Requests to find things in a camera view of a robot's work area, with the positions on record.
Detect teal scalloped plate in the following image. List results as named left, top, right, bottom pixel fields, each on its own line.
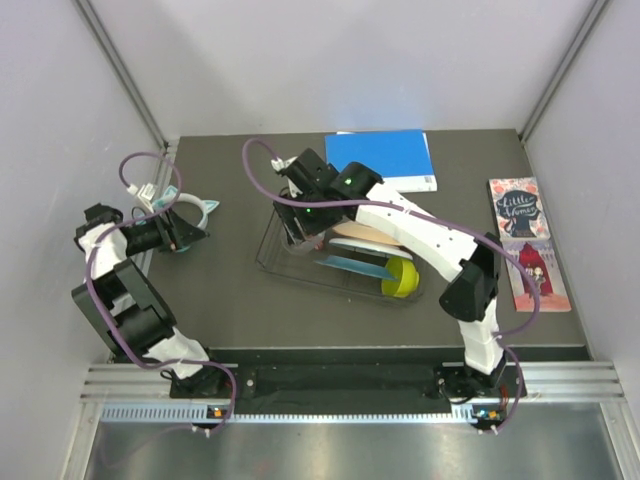
left=315, top=255, right=397, bottom=281

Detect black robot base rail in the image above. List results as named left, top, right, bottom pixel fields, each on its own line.
left=170, top=347, right=526, bottom=416

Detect pink ghost mug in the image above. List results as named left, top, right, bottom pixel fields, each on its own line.
left=285, top=232, right=325, bottom=255

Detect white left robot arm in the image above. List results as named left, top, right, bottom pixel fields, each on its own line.
left=71, top=203, right=227, bottom=397

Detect black wire dish rack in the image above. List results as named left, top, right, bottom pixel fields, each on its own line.
left=256, top=208, right=429, bottom=305

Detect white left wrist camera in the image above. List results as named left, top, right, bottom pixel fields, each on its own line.
left=126, top=183, right=157, bottom=213

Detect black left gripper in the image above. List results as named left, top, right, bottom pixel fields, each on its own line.
left=125, top=204, right=211, bottom=258

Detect teal cat ear headphones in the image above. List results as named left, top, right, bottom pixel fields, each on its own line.
left=153, top=185, right=219, bottom=253

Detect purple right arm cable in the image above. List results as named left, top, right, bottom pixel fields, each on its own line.
left=242, top=138, right=541, bottom=435

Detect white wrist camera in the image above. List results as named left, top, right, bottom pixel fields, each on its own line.
left=271, top=157, right=297, bottom=173
left=126, top=183, right=157, bottom=213

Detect peach bird plate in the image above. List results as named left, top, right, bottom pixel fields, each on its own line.
left=332, top=221, right=400, bottom=246

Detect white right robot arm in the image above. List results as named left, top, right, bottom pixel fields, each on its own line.
left=271, top=149, right=505, bottom=396

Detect clear plastic cup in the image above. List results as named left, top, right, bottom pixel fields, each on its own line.
left=280, top=227, right=315, bottom=256

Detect lime green bowl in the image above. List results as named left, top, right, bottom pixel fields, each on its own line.
left=381, top=257, right=420, bottom=298

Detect red illustrated book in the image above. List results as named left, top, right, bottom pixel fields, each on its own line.
left=505, top=240, right=572, bottom=313

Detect white watermelon plate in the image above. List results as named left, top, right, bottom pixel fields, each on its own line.
left=329, top=237, right=413, bottom=261

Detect white slotted cable duct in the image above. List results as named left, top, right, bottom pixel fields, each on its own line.
left=102, top=399, right=506, bottom=425

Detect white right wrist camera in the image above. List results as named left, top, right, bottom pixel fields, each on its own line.
left=271, top=157, right=297, bottom=173

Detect Little Women book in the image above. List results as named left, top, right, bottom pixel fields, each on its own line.
left=488, top=177, right=551, bottom=241

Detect blue folder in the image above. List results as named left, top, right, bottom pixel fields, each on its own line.
left=325, top=130, right=438, bottom=193

